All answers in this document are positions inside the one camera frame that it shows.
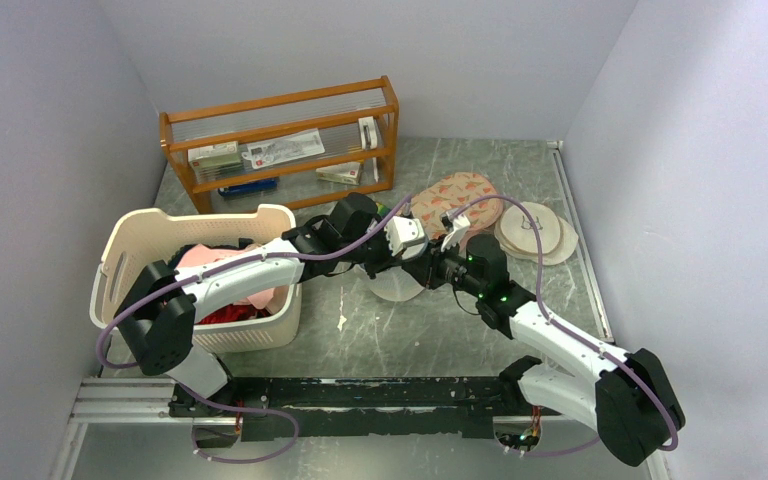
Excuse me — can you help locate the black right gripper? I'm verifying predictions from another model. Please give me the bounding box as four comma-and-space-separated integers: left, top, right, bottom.
404, 234, 485, 298

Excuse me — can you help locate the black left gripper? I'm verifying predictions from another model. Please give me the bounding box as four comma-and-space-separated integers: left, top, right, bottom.
341, 219, 409, 281

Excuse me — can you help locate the white mesh laundry bag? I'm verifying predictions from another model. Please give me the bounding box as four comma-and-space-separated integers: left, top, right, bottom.
365, 268, 425, 302

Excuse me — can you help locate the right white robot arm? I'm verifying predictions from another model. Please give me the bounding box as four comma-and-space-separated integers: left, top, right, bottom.
402, 234, 686, 466

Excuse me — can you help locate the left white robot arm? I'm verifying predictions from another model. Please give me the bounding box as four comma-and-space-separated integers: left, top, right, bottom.
97, 193, 399, 416

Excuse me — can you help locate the peach patterned laundry bag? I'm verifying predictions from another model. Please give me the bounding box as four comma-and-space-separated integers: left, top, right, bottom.
410, 172, 503, 247

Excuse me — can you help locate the cream round laundry bag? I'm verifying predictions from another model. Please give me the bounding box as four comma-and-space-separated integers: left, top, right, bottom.
494, 202, 579, 266

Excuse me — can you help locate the cream plastic laundry basket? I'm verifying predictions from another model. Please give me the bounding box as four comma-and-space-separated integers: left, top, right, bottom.
89, 204, 302, 354

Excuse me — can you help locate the pack of coloured markers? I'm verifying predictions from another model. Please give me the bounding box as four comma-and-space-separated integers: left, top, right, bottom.
375, 201, 393, 218

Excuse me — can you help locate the small white red box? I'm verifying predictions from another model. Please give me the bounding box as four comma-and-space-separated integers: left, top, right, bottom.
315, 161, 363, 186

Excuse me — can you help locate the pink cloth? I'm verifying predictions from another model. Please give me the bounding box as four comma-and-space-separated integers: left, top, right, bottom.
168, 242, 275, 310

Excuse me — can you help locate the white upright box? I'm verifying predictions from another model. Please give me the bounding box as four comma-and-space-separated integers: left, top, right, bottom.
357, 116, 380, 182

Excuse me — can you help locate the orange wooden shelf rack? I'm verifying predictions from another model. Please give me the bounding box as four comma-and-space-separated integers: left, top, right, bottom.
158, 75, 400, 214

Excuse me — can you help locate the white packet on shelf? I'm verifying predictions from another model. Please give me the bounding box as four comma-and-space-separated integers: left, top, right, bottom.
241, 128, 325, 170

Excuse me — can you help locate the red cloth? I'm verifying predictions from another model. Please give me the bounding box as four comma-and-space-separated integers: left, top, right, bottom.
198, 304, 270, 325

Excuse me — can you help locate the white box on shelf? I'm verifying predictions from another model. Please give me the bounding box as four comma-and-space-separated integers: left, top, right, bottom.
187, 141, 241, 175

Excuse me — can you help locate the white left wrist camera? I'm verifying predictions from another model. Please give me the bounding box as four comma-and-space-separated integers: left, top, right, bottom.
384, 216, 429, 261

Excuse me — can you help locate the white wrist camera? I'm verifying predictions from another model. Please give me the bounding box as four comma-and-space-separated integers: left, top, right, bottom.
440, 208, 471, 252
384, 216, 429, 261

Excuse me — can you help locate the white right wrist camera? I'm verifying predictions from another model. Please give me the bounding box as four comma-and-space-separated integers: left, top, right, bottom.
440, 208, 471, 252

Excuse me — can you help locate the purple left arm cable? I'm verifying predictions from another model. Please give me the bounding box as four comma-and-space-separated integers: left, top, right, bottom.
95, 193, 415, 371

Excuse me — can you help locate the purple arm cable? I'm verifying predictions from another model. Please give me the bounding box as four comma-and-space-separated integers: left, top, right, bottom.
446, 195, 680, 453
95, 193, 415, 371

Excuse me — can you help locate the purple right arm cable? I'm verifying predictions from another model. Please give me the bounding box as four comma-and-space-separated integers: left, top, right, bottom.
446, 195, 680, 453

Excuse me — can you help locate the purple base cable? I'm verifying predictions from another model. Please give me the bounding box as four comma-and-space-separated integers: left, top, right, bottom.
178, 404, 301, 464

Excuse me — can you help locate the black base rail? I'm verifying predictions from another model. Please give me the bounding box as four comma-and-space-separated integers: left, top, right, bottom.
168, 376, 538, 442

